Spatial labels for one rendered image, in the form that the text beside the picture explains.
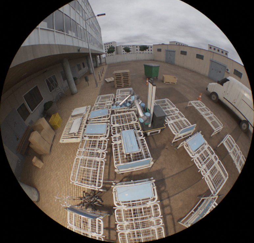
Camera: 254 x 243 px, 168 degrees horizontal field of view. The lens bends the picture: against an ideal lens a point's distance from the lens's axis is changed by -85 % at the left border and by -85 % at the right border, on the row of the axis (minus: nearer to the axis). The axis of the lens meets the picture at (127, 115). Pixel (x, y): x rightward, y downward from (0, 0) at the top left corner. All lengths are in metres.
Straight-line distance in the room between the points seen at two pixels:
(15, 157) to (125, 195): 5.56
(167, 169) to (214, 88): 6.74
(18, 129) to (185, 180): 7.51
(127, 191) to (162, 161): 1.37
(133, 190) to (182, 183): 1.48
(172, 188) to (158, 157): 1.07
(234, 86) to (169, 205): 7.20
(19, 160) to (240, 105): 13.07
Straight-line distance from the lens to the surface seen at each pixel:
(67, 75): 7.74
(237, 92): 7.41
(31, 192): 4.17
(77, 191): 3.01
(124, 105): 3.04
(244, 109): 7.49
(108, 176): 2.64
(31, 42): 4.11
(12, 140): 5.94
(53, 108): 6.48
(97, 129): 2.76
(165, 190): 2.65
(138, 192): 1.95
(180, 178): 2.84
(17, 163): 6.10
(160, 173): 2.64
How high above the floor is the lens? 2.51
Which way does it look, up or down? 41 degrees down
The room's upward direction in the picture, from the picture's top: 6 degrees counter-clockwise
